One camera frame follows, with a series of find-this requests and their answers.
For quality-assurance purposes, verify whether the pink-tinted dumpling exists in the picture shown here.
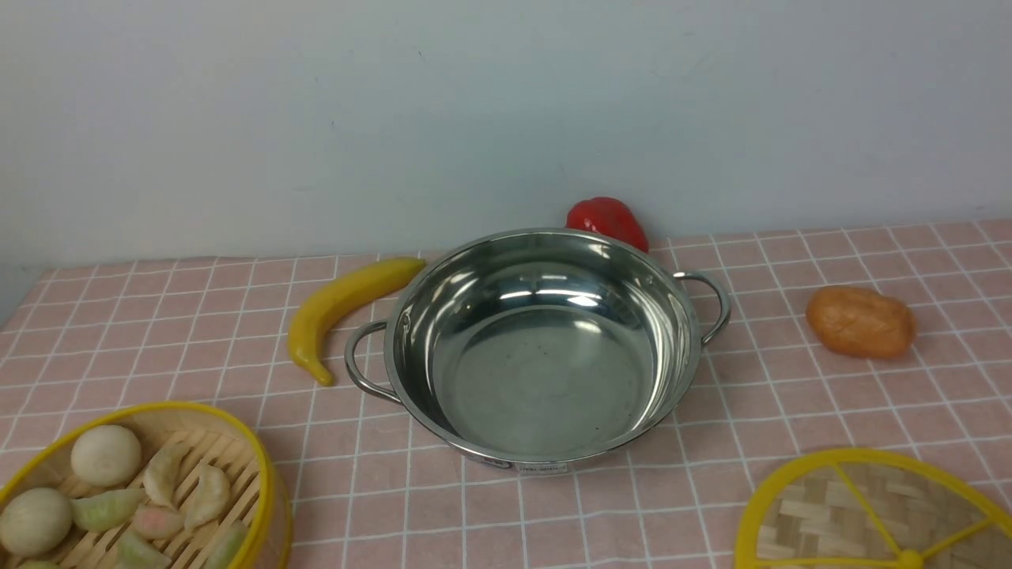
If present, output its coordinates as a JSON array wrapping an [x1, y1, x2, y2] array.
[[130, 507, 185, 541]]

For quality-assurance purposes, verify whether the yellow-rimmed bamboo steamer basket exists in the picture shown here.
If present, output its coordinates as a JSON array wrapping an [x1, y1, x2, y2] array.
[[2, 402, 293, 568]]

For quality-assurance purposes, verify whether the orange-brown bread roll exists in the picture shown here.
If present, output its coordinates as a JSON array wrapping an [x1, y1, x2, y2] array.
[[805, 285, 918, 360]]

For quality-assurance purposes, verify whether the stainless steel pot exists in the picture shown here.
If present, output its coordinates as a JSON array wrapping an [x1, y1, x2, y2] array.
[[344, 229, 731, 474]]

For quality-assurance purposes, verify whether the cream dumpling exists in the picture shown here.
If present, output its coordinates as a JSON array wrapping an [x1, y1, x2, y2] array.
[[183, 464, 231, 532], [142, 443, 191, 508]]

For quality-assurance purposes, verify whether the pale green dumpling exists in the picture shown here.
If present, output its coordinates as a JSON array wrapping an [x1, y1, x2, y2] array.
[[70, 488, 147, 533]]

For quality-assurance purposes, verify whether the yellow-rimmed woven steamer lid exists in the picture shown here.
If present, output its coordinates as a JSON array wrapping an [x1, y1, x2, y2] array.
[[734, 449, 1011, 568]]

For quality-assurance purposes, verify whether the red plastic bell pepper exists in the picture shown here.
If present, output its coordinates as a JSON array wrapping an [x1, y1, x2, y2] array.
[[565, 197, 650, 253]]

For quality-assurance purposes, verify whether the yellow plastic banana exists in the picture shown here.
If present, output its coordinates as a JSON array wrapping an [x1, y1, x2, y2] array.
[[288, 257, 427, 386]]

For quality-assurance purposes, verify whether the pink checkered tablecloth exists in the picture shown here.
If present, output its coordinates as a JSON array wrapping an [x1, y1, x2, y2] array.
[[1, 220, 1010, 568]]

